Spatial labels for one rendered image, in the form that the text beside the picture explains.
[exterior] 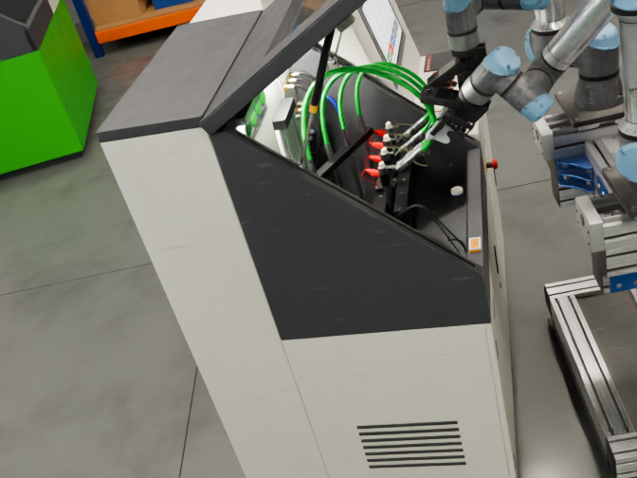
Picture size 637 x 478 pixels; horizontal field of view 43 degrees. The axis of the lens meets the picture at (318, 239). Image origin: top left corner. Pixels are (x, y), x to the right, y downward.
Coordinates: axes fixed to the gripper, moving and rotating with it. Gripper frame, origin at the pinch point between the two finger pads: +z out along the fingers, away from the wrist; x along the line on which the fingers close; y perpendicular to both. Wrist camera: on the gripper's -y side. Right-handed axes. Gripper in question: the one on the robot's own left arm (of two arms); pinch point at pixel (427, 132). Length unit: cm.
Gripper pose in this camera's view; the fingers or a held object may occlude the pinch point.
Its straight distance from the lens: 222.7
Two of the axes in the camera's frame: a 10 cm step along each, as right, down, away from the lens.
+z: -3.7, 4.3, 8.3
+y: 8.5, 5.1, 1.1
